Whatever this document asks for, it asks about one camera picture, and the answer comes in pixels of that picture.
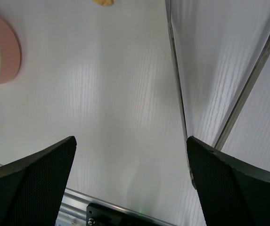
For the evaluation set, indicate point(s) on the metal food tongs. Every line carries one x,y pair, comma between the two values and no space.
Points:
221,56

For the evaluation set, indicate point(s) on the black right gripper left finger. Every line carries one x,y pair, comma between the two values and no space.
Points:
32,188

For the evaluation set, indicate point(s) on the fish-shaped woven bamboo tray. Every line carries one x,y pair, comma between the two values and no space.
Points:
104,2

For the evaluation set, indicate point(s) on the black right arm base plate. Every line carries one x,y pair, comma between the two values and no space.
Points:
99,215

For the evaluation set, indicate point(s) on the aluminium front mounting rail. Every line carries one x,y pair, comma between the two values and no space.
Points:
75,204

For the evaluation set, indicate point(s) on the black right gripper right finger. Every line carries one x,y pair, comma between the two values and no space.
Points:
231,192

